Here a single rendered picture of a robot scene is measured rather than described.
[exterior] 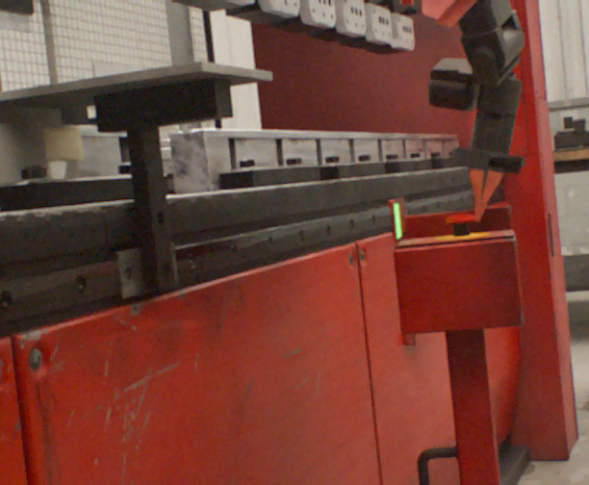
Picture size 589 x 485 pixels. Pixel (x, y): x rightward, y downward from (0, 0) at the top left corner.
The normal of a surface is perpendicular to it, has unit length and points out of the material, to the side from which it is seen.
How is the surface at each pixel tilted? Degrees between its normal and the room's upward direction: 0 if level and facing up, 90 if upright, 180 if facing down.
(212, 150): 90
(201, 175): 90
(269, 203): 90
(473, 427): 90
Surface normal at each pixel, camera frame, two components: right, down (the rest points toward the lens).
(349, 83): -0.36, 0.09
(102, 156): 0.93, -0.07
